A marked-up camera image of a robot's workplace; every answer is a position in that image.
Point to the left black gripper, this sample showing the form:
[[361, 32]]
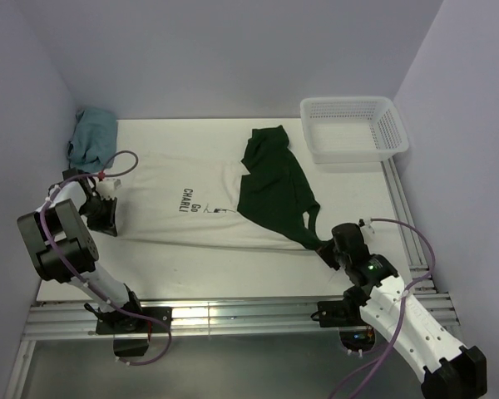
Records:
[[106, 225]]

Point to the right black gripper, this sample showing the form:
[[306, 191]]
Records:
[[325, 252]]

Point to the white green raglan t-shirt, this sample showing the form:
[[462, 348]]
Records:
[[262, 201]]

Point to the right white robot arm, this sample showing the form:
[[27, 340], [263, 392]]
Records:
[[381, 299]]

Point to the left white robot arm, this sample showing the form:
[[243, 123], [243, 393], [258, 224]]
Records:
[[58, 239]]

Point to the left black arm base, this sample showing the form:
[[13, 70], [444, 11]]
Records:
[[132, 335]]

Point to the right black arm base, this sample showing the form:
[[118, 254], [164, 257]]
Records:
[[356, 336]]

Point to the crumpled light blue t-shirt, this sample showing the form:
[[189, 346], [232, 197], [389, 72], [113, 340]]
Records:
[[93, 141]]

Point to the white plastic perforated basket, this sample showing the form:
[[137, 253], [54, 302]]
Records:
[[352, 129]]

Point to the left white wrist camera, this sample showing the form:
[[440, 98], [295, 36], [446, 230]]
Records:
[[106, 186]]

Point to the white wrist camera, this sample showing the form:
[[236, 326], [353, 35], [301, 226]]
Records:
[[106, 186], [367, 230]]

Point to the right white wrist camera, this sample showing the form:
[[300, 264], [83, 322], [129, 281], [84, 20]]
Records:
[[367, 230]]

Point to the aluminium rail frame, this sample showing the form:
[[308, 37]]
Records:
[[68, 320]]

